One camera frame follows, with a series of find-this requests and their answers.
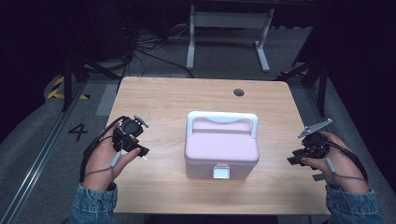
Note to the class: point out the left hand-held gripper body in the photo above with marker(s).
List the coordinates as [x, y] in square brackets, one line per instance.
[130, 129]

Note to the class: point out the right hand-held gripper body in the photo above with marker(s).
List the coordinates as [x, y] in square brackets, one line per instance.
[315, 144]

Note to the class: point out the person's right hand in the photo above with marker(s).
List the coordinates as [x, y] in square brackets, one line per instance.
[342, 168]

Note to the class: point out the person's left hand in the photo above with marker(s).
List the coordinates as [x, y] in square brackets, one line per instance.
[102, 155]

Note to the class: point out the black metal stand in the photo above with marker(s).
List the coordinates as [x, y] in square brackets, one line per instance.
[317, 77]
[73, 71]

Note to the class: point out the dark round table grommet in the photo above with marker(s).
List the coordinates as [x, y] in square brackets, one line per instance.
[238, 92]

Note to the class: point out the grey metal floor rail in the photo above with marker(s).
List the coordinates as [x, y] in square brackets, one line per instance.
[34, 168]

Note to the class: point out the white metal table frame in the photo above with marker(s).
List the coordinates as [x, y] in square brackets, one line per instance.
[230, 20]

